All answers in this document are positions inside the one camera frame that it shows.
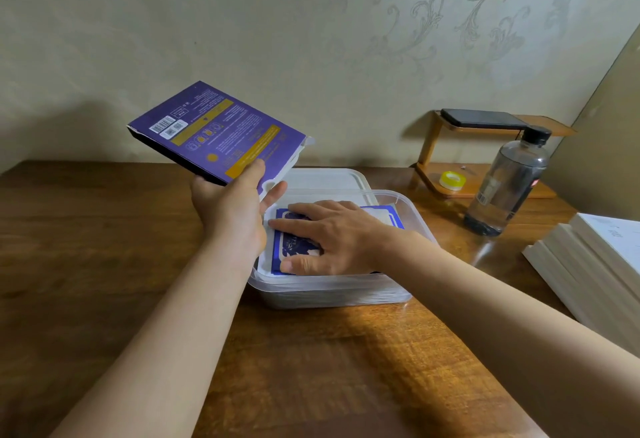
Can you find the person's left hand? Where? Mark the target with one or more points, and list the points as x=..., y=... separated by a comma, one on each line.
x=230, y=213

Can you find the person's right hand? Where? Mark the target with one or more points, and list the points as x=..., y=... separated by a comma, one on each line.
x=350, y=238

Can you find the blue mask sachets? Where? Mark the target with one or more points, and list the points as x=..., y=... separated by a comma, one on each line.
x=292, y=249

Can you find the white container lid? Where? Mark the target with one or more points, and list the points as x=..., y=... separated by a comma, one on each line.
x=325, y=180

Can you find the clear plastic container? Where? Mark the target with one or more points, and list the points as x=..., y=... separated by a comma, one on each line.
x=330, y=298

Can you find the purple box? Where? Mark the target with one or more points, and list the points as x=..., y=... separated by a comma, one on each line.
x=210, y=123

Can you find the stack of white boxes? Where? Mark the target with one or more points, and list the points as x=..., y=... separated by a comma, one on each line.
x=547, y=263
x=575, y=258

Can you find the person's left forearm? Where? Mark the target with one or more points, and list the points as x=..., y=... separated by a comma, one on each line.
x=160, y=338

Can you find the person's right forearm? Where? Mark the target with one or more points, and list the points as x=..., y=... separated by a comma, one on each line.
x=520, y=333

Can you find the yellow tape roll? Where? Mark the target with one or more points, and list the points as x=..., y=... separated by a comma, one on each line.
x=459, y=184

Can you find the small wooden desk shelf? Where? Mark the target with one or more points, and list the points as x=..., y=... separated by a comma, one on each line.
x=475, y=192

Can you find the clear bottle with black cap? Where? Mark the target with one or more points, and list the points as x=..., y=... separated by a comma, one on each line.
x=505, y=183

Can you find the black smartphone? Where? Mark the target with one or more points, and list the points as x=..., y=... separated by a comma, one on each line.
x=482, y=118

